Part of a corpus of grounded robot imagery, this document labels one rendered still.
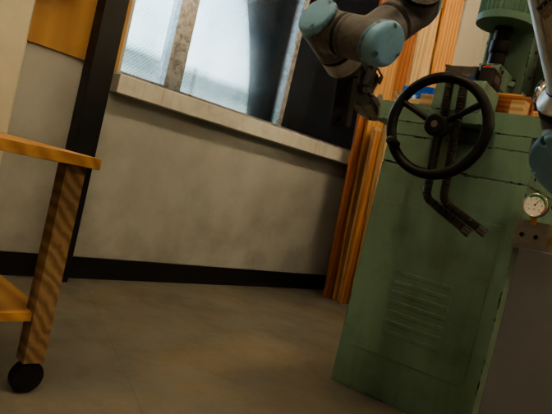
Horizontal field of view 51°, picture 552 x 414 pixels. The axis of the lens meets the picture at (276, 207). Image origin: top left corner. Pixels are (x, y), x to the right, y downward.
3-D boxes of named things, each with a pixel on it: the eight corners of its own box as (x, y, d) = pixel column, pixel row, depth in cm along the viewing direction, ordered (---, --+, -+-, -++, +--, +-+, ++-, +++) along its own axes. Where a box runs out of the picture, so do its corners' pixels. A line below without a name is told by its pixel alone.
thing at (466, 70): (442, 78, 164) (446, 59, 163) (454, 89, 173) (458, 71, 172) (488, 81, 156) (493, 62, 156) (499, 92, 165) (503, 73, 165)
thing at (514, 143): (394, 133, 179) (397, 120, 179) (420, 145, 197) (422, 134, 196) (529, 152, 156) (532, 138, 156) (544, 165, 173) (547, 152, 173)
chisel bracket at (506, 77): (472, 89, 179) (479, 62, 178) (485, 100, 190) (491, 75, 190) (496, 91, 174) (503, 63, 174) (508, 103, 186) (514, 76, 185)
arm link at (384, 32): (411, 7, 112) (361, -2, 120) (373, 34, 108) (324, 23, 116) (413, 52, 119) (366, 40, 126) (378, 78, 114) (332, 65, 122)
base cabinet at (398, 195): (327, 378, 184) (379, 159, 181) (400, 358, 231) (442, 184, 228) (466, 440, 157) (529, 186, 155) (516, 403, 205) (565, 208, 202)
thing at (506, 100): (443, 110, 179) (448, 89, 178) (444, 112, 180) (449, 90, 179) (526, 120, 164) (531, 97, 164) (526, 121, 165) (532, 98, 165)
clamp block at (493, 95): (428, 108, 164) (435, 76, 164) (444, 118, 175) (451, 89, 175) (480, 113, 155) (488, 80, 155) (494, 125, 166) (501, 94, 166)
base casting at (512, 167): (381, 160, 181) (388, 131, 181) (443, 185, 228) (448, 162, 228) (530, 186, 155) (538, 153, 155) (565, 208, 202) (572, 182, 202)
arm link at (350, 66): (347, 67, 125) (310, 66, 131) (355, 81, 129) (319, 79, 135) (362, 34, 128) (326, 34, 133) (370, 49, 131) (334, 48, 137)
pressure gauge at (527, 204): (517, 221, 150) (525, 190, 150) (520, 222, 153) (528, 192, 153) (543, 226, 146) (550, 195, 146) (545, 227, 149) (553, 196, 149)
